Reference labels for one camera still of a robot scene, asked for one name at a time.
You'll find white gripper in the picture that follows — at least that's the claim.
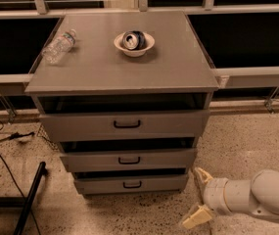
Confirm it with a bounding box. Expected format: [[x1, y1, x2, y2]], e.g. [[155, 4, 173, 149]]
[[182, 167, 229, 229]]

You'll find grey bottom drawer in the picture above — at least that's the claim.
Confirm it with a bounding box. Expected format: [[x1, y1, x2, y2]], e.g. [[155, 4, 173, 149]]
[[74, 174, 189, 195]]

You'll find grey drawer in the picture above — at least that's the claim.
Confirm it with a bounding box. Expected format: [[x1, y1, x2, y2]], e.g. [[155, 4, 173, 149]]
[[40, 110, 209, 142], [74, 174, 189, 195], [61, 148, 197, 172]]

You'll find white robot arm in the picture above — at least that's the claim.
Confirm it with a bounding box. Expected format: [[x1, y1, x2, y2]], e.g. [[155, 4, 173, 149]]
[[181, 167, 279, 229]]

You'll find grey top drawer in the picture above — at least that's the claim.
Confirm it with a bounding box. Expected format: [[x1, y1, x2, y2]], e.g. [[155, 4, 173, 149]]
[[40, 110, 209, 142]]

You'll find grey drawer cabinet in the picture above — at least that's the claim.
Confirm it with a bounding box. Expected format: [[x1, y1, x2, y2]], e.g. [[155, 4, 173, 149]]
[[24, 11, 219, 199]]

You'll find grey middle drawer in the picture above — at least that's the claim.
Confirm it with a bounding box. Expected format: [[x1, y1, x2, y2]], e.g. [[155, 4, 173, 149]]
[[61, 148, 197, 172]]

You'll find white bowl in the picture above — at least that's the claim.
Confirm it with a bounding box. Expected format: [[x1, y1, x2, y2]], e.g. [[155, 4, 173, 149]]
[[114, 30, 155, 58]]

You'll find metal window railing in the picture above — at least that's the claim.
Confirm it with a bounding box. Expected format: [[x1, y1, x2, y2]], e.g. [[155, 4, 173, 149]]
[[0, 0, 279, 115]]

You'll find crushed soda can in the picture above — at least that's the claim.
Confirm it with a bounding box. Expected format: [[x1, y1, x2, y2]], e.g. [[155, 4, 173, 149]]
[[122, 30, 145, 51]]

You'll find clear plastic water bottle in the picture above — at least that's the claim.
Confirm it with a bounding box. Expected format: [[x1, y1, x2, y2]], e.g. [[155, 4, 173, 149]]
[[42, 29, 76, 65]]

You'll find black stand leg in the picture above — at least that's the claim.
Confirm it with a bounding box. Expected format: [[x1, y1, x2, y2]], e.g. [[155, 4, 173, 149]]
[[0, 162, 48, 235]]

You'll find black floor cable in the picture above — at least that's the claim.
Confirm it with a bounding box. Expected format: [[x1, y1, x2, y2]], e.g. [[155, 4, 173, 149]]
[[0, 85, 42, 235]]

